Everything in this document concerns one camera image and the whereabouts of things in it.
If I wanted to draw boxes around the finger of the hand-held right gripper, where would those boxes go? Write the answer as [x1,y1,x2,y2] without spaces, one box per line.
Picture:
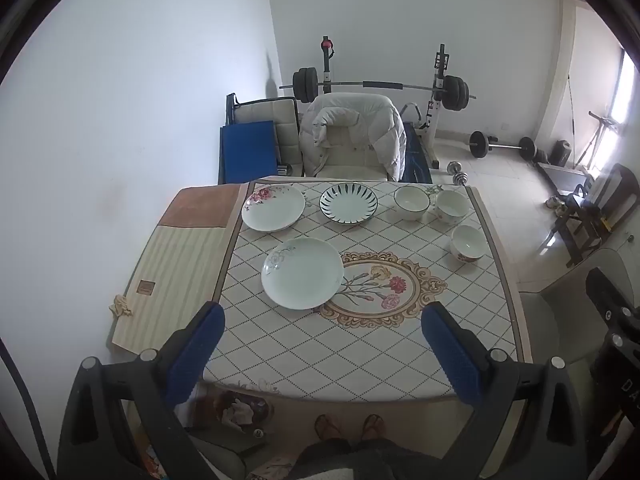
[585,266,640,326]

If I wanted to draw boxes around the blue weight bench pad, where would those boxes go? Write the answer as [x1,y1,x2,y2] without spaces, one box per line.
[400,122,432,184]

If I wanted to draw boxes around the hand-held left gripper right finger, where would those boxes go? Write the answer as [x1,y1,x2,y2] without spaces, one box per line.
[421,301,593,480]

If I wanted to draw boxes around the beige upholstered chair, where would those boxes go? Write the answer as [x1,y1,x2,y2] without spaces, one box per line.
[315,125,389,181]

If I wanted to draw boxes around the dark wooden chair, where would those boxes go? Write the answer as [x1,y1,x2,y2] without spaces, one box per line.
[537,162,640,268]

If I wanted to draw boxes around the black treadmill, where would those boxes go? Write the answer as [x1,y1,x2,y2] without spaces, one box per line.
[537,162,601,197]

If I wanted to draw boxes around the grey plastic chair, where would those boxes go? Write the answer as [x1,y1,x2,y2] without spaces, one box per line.
[517,247,632,367]

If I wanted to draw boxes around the small white bowl red flowers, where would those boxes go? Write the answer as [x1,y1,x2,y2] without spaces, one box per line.
[450,225,485,264]

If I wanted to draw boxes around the grey exercise machine frame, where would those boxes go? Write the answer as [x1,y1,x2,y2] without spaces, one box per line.
[574,110,622,172]

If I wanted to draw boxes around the white bowl with coloured dots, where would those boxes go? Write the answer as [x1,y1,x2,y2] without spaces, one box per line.
[434,189,469,224]

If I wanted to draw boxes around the crumpled beige paper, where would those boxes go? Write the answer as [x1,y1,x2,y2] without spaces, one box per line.
[109,294,135,319]

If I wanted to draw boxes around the beige and brown striped mat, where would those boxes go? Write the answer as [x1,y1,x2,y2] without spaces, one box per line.
[107,185,251,357]

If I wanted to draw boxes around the chrome dumbbell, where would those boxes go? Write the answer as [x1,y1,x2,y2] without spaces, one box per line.
[446,160,471,187]

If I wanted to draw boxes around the weight bench rack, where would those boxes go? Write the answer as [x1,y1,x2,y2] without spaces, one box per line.
[320,36,452,170]

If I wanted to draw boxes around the person's right foot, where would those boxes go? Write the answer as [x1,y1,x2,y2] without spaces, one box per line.
[360,413,386,441]

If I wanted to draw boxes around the white plate with pink flowers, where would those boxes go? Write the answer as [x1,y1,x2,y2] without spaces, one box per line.
[241,184,306,232]

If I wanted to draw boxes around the short barbell with black plates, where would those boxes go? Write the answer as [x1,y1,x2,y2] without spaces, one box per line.
[468,130,537,161]

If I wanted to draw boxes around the beige padded folding chair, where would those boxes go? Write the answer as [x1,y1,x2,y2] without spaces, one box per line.
[226,93,304,179]

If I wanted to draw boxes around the white plate with blue leaves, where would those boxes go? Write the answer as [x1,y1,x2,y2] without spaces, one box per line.
[319,183,379,224]

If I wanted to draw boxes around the window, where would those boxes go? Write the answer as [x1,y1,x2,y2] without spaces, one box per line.
[606,49,640,128]

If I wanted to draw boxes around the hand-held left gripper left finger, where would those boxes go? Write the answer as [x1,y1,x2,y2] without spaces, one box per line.
[56,301,246,480]

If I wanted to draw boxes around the white bowl with dark rim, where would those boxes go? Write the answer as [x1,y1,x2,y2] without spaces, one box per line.
[393,186,431,222]

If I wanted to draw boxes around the black cable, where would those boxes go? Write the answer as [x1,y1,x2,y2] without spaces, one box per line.
[0,339,57,480]

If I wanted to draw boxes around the blue folded mat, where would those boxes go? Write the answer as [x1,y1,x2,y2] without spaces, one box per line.
[218,120,279,185]

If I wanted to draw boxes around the white down jacket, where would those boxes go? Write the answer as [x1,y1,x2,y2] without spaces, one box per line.
[298,92,407,183]

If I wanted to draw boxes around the person's legs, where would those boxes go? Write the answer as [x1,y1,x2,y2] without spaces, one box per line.
[290,437,443,480]

